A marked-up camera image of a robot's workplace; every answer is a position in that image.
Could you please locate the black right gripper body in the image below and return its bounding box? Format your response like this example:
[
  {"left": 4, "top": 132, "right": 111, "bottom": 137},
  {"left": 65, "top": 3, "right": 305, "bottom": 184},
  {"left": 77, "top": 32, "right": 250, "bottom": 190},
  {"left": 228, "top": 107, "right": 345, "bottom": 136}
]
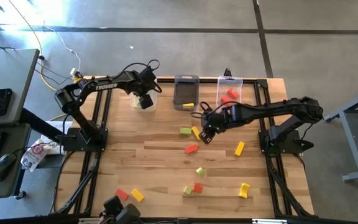
[{"left": 200, "top": 106, "right": 235, "bottom": 134}]

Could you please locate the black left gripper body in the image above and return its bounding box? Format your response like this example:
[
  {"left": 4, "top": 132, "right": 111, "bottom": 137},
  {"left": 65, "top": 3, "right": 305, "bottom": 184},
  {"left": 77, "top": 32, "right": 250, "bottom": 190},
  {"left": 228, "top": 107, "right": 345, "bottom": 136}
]
[{"left": 125, "top": 70, "right": 151, "bottom": 96}]

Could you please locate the white plastic bin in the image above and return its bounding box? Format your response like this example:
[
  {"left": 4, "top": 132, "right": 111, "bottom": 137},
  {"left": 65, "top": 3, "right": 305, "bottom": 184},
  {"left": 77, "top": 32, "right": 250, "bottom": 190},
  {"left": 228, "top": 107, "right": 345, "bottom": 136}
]
[{"left": 129, "top": 77, "right": 158, "bottom": 112}]

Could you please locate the grey plastic bin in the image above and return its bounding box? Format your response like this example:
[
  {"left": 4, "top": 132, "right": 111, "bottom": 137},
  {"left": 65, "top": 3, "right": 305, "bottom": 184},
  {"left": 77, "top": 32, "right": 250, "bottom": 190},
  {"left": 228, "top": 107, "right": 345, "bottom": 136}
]
[{"left": 172, "top": 74, "right": 200, "bottom": 111}]

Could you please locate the clear plastic bin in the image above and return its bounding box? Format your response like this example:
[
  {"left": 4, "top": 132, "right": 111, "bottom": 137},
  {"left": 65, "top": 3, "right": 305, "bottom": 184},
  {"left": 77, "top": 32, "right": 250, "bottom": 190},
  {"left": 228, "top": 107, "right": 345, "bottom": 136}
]
[{"left": 216, "top": 75, "right": 244, "bottom": 108}]

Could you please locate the yellow arch wooden block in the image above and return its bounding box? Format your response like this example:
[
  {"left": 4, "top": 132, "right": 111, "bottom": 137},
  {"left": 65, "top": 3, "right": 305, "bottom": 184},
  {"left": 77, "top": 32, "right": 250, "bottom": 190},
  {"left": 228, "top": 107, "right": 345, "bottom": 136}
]
[{"left": 239, "top": 182, "right": 251, "bottom": 199}]

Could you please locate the white paper box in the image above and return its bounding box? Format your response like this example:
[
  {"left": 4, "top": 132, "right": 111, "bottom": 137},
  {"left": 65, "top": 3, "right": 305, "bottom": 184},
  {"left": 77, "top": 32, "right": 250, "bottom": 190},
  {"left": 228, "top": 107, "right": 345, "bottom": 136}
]
[{"left": 40, "top": 120, "right": 74, "bottom": 156}]

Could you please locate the black desk support bar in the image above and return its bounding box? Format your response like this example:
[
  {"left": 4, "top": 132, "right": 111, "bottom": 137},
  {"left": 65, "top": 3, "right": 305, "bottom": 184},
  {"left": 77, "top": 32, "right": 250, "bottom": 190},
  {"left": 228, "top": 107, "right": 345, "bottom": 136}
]
[{"left": 19, "top": 107, "right": 67, "bottom": 142}]

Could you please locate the black teleoperation device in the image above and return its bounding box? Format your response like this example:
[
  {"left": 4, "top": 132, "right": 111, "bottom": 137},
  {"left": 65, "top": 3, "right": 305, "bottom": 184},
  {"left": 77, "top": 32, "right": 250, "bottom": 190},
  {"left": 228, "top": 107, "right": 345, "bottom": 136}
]
[{"left": 99, "top": 195, "right": 142, "bottom": 224}]

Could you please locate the white snack bag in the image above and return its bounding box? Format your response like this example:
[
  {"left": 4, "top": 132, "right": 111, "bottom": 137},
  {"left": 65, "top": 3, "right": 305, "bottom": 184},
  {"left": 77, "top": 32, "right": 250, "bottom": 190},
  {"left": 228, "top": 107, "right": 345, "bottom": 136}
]
[{"left": 20, "top": 139, "right": 53, "bottom": 173}]

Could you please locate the black smartphone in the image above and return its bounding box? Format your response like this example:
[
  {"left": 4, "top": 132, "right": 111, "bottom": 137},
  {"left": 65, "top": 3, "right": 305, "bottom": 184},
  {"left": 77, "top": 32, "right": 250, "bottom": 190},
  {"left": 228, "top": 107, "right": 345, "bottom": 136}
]
[{"left": 0, "top": 88, "right": 13, "bottom": 118}]

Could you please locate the black computer mouse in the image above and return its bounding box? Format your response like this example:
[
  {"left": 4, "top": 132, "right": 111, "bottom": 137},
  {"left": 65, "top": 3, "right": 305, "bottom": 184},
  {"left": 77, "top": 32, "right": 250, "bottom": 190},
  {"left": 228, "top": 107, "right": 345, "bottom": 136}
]
[{"left": 0, "top": 152, "right": 17, "bottom": 182}]

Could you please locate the dark grey desk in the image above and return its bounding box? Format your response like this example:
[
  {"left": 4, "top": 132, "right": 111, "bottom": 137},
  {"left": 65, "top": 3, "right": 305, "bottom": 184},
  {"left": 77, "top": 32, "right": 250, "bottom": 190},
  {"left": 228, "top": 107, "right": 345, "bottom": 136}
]
[{"left": 0, "top": 123, "right": 32, "bottom": 200}]

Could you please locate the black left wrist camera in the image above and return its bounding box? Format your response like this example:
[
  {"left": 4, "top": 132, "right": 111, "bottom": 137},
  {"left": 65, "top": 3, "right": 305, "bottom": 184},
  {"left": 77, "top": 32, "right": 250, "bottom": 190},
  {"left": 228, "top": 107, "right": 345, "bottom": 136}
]
[{"left": 139, "top": 67, "right": 158, "bottom": 85}]

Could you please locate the black aluminium rig frame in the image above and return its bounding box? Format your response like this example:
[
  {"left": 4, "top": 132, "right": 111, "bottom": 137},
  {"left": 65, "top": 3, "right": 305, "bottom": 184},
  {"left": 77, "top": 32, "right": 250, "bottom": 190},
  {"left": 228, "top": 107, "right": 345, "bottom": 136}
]
[{"left": 50, "top": 76, "right": 315, "bottom": 224}]

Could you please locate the yellow power cable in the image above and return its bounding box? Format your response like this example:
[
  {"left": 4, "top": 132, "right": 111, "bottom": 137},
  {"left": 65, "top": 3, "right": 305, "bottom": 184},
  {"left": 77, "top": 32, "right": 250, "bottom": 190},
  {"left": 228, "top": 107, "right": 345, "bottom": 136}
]
[{"left": 7, "top": 0, "right": 83, "bottom": 93}]

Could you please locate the silver metal bracket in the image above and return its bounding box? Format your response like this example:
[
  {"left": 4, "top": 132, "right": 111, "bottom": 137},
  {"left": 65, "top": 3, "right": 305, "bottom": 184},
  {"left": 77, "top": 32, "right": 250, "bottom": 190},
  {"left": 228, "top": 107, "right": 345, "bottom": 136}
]
[
  {"left": 252, "top": 218, "right": 284, "bottom": 224},
  {"left": 78, "top": 217, "right": 102, "bottom": 224}
]

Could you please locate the grey metal table frame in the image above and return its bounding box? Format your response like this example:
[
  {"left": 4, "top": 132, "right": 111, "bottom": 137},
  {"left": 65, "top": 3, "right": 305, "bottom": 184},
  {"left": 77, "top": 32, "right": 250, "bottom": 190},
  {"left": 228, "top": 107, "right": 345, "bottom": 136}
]
[{"left": 323, "top": 85, "right": 358, "bottom": 182}]

